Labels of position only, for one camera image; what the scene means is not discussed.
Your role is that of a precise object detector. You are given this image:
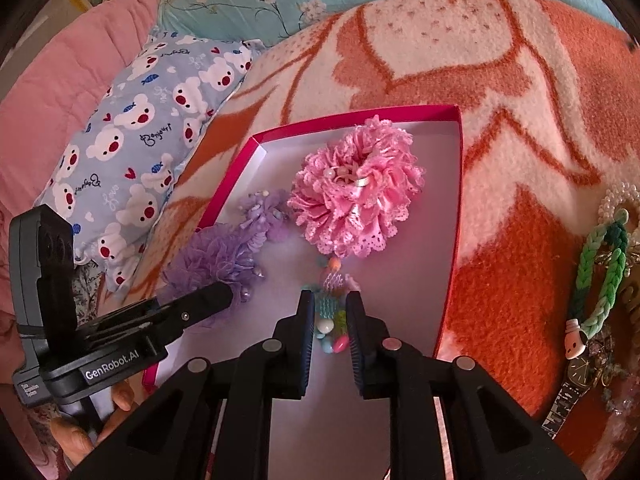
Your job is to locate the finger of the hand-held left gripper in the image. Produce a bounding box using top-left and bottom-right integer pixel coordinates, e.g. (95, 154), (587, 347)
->
(155, 282), (235, 341)

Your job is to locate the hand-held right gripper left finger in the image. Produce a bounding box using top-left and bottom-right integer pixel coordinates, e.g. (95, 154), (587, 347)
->
(67, 290), (317, 480)

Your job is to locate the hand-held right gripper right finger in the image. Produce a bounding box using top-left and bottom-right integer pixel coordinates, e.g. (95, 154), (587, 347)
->
(345, 290), (588, 480)

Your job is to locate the pastel beaded bracelet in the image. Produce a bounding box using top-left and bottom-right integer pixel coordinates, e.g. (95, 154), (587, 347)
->
(302, 255), (358, 356)

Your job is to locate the large purple mesh scrunchie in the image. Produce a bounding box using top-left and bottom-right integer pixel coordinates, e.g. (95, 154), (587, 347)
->
(161, 224), (268, 321)

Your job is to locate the red cardboard box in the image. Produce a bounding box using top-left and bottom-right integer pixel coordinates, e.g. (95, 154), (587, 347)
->
(141, 104), (462, 480)

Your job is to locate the black and silver wristwatch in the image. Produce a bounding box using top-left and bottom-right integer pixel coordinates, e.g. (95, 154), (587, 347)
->
(542, 355), (608, 441)

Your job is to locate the green braided bracelet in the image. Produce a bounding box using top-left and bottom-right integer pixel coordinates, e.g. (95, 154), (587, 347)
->
(565, 207), (632, 361)

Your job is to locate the silver chain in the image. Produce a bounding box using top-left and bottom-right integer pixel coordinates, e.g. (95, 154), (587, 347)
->
(595, 330), (627, 401)

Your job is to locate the person's left hand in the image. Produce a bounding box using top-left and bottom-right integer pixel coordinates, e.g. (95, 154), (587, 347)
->
(50, 382), (135, 466)

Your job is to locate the small purple scrunchie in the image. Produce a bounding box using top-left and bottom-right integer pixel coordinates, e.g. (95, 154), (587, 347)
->
(239, 189), (293, 243)

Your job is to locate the pink lace scrunchie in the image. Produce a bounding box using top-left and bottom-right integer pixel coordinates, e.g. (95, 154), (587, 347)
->
(289, 116), (426, 257)

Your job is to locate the blue bear print pillow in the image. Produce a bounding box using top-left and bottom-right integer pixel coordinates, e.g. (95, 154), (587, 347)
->
(32, 30), (266, 306)

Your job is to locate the orange and white blanket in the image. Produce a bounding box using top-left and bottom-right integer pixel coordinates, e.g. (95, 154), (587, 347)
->
(120, 0), (640, 461)

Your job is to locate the pink quilt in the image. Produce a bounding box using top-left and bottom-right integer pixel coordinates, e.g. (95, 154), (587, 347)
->
(0, 0), (186, 386)

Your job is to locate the pearl bead scrunchie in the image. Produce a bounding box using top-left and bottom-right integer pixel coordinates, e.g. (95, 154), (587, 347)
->
(600, 185), (640, 241)

